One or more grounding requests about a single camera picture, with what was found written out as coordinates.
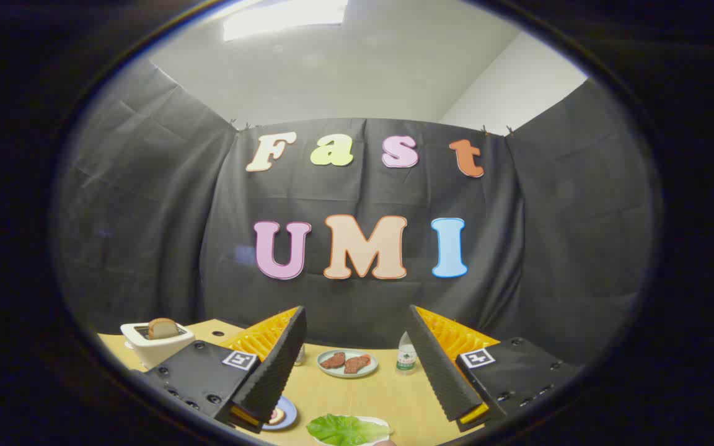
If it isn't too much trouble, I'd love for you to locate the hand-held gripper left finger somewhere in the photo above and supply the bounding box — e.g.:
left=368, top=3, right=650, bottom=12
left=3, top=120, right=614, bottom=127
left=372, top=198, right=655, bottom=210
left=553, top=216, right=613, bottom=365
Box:
left=146, top=305, right=308, bottom=433

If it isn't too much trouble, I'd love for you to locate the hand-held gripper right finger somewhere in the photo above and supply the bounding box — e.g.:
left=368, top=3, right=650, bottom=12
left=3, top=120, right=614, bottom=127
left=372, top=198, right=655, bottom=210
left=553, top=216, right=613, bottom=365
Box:
left=405, top=305, right=581, bottom=432

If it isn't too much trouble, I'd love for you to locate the green lettuce leaf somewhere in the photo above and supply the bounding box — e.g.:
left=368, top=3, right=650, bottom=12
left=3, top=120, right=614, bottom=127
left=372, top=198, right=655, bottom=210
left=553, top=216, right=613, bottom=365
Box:
left=306, top=414, right=377, bottom=446

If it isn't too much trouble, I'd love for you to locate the toasted bread slice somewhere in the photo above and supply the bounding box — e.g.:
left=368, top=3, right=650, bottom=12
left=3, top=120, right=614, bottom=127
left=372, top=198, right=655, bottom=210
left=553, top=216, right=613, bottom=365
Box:
left=148, top=318, right=179, bottom=339

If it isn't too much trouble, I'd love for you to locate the clear water bottle green label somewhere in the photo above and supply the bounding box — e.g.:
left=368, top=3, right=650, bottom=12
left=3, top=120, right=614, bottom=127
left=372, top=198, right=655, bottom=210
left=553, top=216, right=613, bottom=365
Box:
left=396, top=331, right=418, bottom=374

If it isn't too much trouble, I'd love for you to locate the blue plate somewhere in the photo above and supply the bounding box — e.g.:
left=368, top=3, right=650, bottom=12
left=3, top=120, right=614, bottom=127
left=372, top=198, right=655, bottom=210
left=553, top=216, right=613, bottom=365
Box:
left=262, top=396, right=298, bottom=431

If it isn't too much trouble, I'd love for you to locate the pale green oval plate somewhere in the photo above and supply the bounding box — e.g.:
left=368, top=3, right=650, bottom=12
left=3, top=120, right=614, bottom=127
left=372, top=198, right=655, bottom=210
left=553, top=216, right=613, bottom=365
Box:
left=317, top=349, right=379, bottom=378

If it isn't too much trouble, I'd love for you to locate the white plate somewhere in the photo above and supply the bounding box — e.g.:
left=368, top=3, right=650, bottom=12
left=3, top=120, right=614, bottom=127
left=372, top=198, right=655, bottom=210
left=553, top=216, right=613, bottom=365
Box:
left=314, top=416, right=393, bottom=446

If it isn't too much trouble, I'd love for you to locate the white toaster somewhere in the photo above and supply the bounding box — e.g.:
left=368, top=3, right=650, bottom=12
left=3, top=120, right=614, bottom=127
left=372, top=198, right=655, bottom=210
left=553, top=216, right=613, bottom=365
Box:
left=120, top=319, right=196, bottom=370

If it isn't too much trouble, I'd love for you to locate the black backdrop cloth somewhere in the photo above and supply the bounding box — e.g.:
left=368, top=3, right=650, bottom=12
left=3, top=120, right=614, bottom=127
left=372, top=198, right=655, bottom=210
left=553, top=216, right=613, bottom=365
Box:
left=53, top=59, right=661, bottom=366

